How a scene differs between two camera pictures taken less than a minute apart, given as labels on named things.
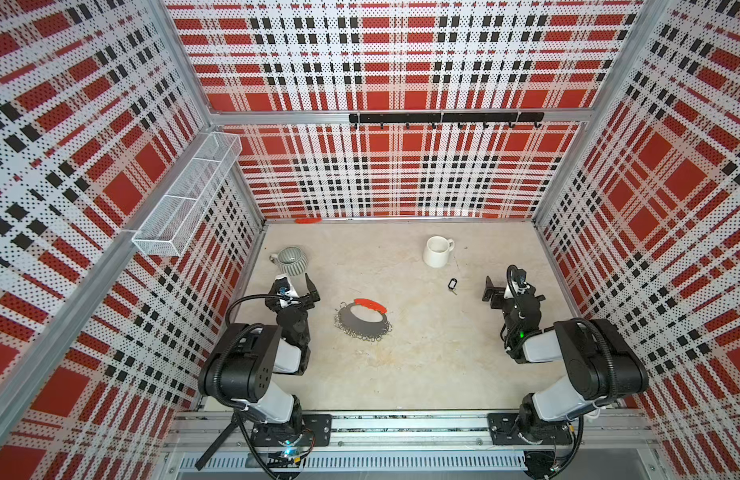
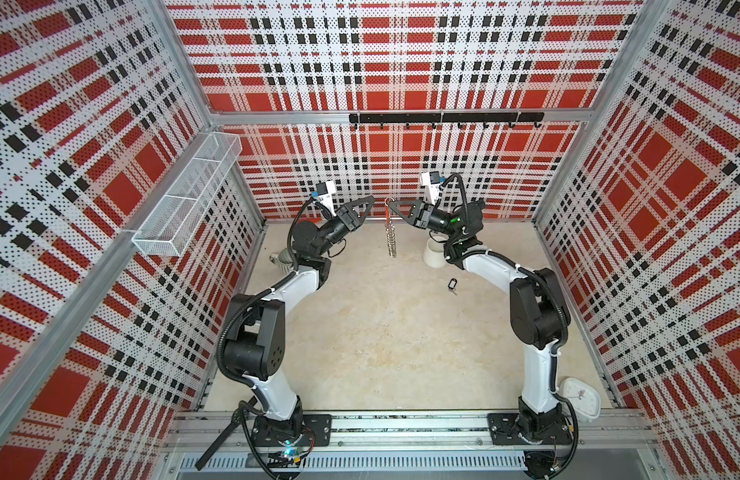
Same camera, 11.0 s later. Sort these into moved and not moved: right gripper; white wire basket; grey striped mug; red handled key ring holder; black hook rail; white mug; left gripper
Moved: right gripper; left gripper; red handled key ring holder
Not moved: grey striped mug; white mug; white wire basket; black hook rail
